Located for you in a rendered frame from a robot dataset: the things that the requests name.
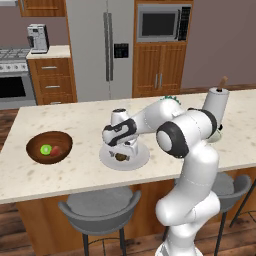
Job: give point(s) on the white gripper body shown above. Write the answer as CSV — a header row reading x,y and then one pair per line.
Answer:
x,y
131,146

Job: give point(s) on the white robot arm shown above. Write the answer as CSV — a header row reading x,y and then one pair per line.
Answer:
x,y
196,173

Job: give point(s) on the white round plate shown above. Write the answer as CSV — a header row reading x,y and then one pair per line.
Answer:
x,y
140,159

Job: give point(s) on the pale small bowl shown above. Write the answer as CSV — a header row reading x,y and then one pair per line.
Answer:
x,y
216,136

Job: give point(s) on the brown wooden bowl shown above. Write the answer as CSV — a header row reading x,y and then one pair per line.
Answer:
x,y
36,155

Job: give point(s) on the brown fruit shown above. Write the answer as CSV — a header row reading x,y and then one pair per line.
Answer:
x,y
121,157

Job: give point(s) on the green leafy plant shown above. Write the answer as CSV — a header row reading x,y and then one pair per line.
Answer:
x,y
170,98

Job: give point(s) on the grey bar stool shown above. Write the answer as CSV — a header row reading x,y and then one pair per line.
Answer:
x,y
100,208
233,190
245,200

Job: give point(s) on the red fruit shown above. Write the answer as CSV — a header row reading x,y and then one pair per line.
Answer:
x,y
56,151

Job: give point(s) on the tall wooden cupboard run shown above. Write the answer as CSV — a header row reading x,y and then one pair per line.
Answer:
x,y
160,66

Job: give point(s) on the green kiwi half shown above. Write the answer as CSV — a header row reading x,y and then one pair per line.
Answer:
x,y
45,149

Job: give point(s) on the white utensil pot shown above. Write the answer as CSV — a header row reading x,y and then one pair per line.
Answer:
x,y
217,103

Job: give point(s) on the wooden drawer cabinet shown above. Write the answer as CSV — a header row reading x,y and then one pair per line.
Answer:
x,y
53,80

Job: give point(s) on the silver fridge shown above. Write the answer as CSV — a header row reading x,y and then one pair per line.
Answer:
x,y
90,50

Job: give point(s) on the silver microwave oven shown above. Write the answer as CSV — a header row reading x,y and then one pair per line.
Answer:
x,y
163,23

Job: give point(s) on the silver stove with oven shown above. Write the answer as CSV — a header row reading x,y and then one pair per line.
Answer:
x,y
13,76

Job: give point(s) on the white coffee machine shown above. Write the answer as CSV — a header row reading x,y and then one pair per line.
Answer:
x,y
38,38

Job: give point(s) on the silver range hood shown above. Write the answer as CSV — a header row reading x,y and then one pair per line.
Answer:
x,y
7,2

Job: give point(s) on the wooden wall cupboard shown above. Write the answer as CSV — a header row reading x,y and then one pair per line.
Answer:
x,y
41,7

